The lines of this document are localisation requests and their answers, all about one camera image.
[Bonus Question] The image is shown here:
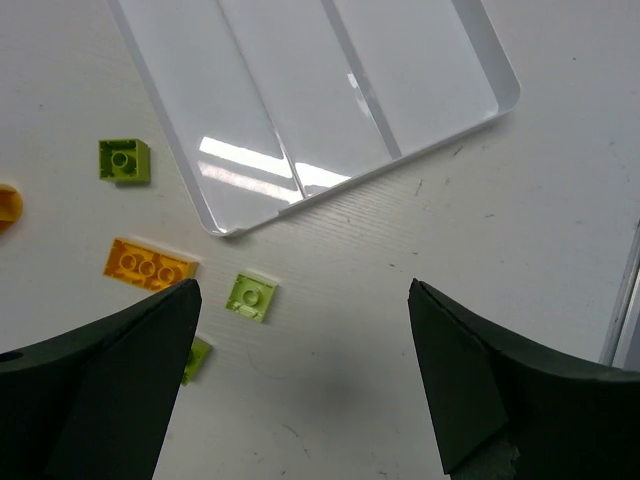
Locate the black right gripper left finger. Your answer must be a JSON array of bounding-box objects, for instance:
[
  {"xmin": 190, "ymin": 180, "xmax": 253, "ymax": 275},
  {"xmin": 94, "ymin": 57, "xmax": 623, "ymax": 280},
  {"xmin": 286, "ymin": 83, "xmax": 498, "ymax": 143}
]
[{"xmin": 1, "ymin": 279, "xmax": 202, "ymax": 479}]

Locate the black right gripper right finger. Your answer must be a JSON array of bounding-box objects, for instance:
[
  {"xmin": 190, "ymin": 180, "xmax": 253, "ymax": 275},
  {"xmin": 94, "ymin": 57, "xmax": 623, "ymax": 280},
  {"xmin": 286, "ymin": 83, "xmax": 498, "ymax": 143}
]
[{"xmin": 408, "ymin": 280, "xmax": 639, "ymax": 479}]

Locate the lime green lego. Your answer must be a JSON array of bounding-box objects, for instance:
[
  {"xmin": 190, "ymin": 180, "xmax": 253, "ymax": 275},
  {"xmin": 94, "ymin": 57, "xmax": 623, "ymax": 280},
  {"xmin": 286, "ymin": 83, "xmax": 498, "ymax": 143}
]
[{"xmin": 181, "ymin": 337, "xmax": 212, "ymax": 386}]

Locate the orange long lego brick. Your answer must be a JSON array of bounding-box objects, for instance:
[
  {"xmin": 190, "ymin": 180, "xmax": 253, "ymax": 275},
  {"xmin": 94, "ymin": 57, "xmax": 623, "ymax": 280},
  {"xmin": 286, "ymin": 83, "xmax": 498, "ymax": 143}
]
[{"xmin": 103, "ymin": 238, "xmax": 199, "ymax": 292}]

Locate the pale green square lego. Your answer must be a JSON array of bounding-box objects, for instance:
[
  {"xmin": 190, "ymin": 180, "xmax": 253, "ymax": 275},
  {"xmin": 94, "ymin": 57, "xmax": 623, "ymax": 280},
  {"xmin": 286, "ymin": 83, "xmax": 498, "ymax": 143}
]
[{"xmin": 225, "ymin": 272, "xmax": 277, "ymax": 323}]

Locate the orange rounded lego block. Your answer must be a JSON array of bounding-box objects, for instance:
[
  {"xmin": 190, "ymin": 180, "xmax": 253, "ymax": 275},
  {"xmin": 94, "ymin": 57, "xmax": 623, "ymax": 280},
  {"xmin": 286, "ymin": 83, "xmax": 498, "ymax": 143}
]
[{"xmin": 0, "ymin": 184, "xmax": 23, "ymax": 235}]

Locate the dark green square lego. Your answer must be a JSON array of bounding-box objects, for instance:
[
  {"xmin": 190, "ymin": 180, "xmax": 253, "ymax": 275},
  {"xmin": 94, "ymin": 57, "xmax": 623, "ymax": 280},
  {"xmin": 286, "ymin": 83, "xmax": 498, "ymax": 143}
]
[{"xmin": 99, "ymin": 139, "xmax": 151, "ymax": 184}]

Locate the white divided sorting tray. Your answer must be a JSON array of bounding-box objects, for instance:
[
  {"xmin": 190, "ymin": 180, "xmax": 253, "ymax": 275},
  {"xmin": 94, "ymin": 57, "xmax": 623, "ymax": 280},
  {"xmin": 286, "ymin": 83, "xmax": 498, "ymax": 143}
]
[{"xmin": 110, "ymin": 1, "xmax": 520, "ymax": 237}]

